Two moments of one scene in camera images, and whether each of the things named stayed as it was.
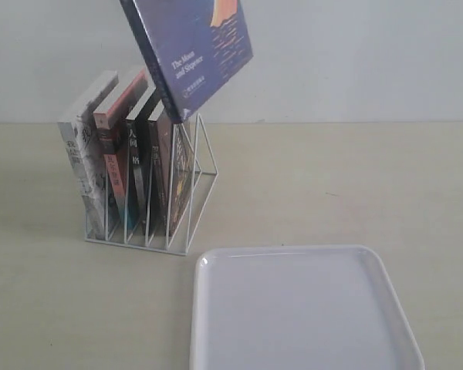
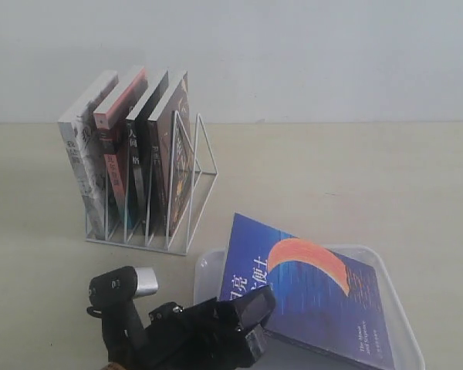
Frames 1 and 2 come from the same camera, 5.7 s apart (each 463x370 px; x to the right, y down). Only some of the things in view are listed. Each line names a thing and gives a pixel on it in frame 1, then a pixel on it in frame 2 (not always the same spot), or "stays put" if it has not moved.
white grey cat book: [86, 147] stays put
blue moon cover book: [191, 47] to [325, 298]
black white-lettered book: [136, 156] stays put
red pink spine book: [110, 122] stays put
